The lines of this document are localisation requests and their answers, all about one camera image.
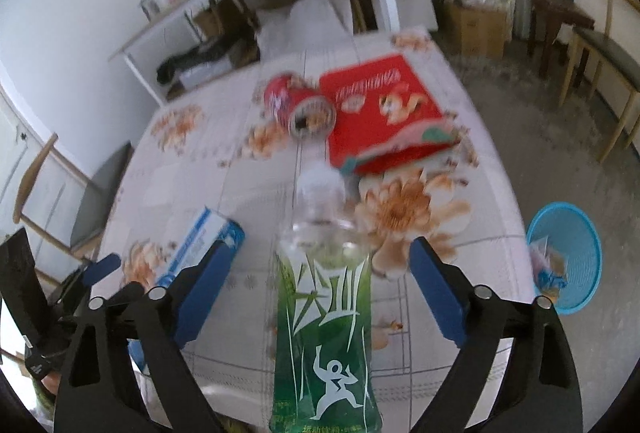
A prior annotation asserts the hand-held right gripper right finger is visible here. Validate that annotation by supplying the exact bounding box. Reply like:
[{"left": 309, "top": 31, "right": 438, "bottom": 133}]
[{"left": 409, "top": 237, "right": 584, "bottom": 433}]

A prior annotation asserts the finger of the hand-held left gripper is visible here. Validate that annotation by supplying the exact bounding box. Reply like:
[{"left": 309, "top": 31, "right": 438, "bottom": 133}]
[{"left": 57, "top": 253, "right": 151, "bottom": 310}]

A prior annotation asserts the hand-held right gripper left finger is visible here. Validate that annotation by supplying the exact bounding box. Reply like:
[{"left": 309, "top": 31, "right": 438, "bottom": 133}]
[{"left": 52, "top": 238, "right": 233, "bottom": 433}]

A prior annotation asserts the blue and white box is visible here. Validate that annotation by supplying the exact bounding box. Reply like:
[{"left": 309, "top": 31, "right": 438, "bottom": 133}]
[{"left": 154, "top": 206, "right": 247, "bottom": 289}]

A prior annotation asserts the green label plastic bottle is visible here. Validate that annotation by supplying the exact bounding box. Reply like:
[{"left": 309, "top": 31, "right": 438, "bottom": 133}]
[{"left": 267, "top": 160, "right": 385, "bottom": 433}]

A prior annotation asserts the blue plastic basket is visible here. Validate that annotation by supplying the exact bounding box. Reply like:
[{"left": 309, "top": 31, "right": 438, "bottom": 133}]
[{"left": 526, "top": 202, "right": 602, "bottom": 316}]

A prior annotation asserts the red drink can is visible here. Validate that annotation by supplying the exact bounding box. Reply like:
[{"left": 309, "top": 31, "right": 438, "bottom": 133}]
[{"left": 262, "top": 70, "right": 337, "bottom": 141}]

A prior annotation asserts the red snack packet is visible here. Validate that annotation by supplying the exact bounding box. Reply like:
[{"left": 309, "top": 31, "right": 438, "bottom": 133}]
[{"left": 319, "top": 54, "right": 463, "bottom": 176}]

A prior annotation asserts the wooden chair with dark seat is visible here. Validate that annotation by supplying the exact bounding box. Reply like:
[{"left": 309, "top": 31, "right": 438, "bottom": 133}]
[
  {"left": 12, "top": 132, "right": 133, "bottom": 274},
  {"left": 559, "top": 0, "right": 640, "bottom": 164}
]

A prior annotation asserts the green fluffy cloth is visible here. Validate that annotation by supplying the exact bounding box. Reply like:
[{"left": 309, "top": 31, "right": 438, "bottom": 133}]
[{"left": 30, "top": 370, "right": 58, "bottom": 419}]

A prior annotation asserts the floral tablecloth table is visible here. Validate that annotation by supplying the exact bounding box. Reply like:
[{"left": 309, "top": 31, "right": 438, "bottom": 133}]
[{"left": 95, "top": 29, "right": 540, "bottom": 433}]

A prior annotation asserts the black cloth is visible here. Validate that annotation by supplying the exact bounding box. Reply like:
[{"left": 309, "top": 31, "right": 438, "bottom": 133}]
[{"left": 156, "top": 38, "right": 228, "bottom": 86}]

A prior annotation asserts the small cardboard box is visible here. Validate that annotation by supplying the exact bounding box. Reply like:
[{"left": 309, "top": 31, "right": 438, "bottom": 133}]
[{"left": 192, "top": 0, "right": 226, "bottom": 39}]

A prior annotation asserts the glass lidded pot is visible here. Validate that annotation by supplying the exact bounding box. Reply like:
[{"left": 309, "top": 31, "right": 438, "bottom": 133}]
[{"left": 140, "top": 0, "right": 187, "bottom": 20}]

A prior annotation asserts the large white sack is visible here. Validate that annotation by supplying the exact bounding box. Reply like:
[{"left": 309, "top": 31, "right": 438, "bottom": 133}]
[{"left": 256, "top": 0, "right": 355, "bottom": 59}]

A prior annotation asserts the white storage box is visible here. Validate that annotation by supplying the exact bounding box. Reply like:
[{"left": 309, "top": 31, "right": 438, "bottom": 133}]
[{"left": 399, "top": 0, "right": 437, "bottom": 33}]

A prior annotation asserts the dark wooden stool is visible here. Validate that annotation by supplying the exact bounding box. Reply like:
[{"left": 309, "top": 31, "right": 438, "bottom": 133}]
[{"left": 527, "top": 0, "right": 597, "bottom": 79}]

